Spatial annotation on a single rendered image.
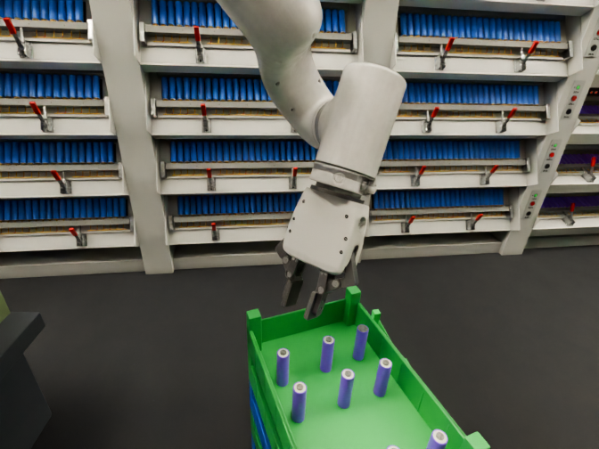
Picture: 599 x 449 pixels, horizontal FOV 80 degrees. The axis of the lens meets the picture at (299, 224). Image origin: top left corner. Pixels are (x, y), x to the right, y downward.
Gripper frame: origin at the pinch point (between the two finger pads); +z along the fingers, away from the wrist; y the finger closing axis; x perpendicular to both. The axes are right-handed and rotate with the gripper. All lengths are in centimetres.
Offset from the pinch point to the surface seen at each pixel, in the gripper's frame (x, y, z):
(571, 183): -126, -29, -44
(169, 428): -12, 28, 46
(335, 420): -2.8, -9.1, 14.5
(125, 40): -9, 77, -36
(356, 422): -4.2, -11.6, 13.8
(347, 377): -2.2, -8.8, 7.8
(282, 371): -0.7, 0.0, 11.7
